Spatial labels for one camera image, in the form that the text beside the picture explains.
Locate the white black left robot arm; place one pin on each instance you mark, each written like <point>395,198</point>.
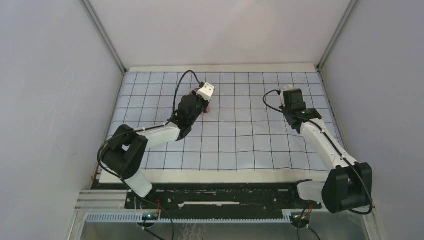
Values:
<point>122,154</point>

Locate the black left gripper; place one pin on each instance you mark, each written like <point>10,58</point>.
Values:
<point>205,102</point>

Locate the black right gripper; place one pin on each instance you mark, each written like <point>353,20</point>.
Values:
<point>283,107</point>

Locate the pink patterned mug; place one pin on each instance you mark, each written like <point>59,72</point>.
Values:
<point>207,109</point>

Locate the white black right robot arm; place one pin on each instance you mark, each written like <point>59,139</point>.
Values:
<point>348,185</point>

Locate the white checked tablecloth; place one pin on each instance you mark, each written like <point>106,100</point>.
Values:
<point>242,132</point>

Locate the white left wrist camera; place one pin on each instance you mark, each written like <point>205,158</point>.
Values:
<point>206,91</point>

